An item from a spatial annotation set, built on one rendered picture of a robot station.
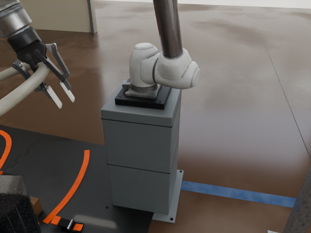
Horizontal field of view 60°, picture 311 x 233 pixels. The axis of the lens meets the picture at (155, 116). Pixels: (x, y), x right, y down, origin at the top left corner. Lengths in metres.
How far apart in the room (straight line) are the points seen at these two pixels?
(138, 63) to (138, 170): 0.66
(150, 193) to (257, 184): 0.89
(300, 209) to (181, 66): 0.96
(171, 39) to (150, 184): 0.93
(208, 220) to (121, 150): 0.78
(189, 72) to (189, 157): 1.18
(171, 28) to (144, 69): 0.31
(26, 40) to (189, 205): 1.58
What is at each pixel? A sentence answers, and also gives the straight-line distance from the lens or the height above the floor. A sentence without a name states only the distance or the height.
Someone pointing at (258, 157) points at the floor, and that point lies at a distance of 2.52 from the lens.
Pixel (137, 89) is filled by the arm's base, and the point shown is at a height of 0.88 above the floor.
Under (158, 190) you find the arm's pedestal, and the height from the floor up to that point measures 0.24.
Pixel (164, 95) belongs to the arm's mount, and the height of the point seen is 0.84.
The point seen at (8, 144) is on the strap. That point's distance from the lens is 2.82.
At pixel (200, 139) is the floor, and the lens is 2.60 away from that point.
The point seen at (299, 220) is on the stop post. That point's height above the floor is 0.32.
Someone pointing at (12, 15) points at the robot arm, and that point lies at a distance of 0.79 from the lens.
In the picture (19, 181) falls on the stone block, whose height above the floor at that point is 0.59.
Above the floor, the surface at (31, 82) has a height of 1.27.
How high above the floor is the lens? 1.56
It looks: 33 degrees down
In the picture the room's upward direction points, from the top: straight up
